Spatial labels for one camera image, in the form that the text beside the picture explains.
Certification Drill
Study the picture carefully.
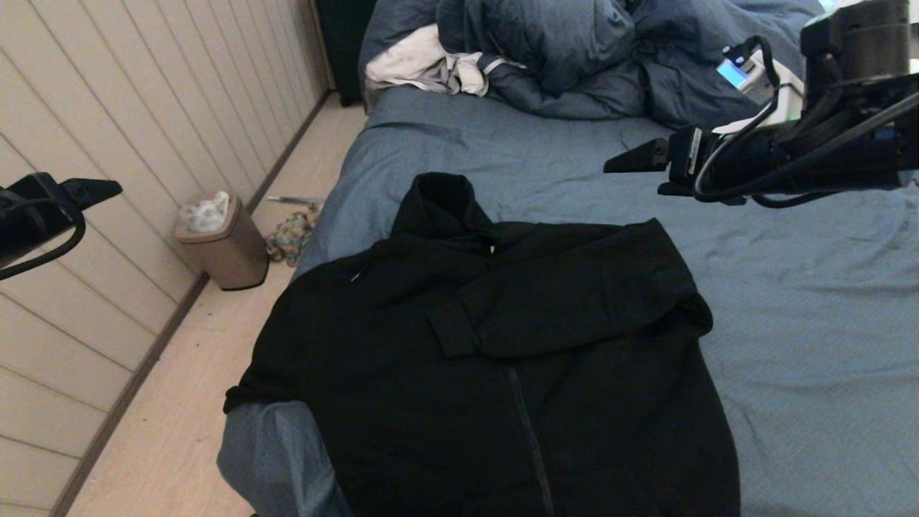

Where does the colourful braided rope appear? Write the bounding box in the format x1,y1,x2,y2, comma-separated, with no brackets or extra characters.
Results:
266,212,317,268

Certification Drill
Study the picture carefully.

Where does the black cabinet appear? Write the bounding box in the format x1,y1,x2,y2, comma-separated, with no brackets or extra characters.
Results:
314,0,378,108

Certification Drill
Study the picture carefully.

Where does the brown trash bin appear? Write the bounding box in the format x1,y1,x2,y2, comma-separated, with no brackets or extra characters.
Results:
174,190,270,292

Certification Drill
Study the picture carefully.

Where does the clear plastic bin bag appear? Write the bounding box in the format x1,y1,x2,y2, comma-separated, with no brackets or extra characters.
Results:
181,192,232,234

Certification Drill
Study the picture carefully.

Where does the blue-sheeted bed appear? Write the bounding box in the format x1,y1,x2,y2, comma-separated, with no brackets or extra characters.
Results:
215,85,919,517

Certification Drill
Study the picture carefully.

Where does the black hoodie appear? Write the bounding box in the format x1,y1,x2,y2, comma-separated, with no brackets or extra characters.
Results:
223,172,740,517

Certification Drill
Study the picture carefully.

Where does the smooth black left arm cable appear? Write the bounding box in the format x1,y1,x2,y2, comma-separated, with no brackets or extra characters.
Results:
0,194,87,282

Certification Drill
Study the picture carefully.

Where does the dark blue duvet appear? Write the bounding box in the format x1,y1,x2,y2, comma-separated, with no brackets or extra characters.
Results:
358,0,834,137

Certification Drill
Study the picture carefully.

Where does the crumpled white garment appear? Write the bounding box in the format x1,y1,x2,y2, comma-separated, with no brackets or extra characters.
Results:
364,24,525,98

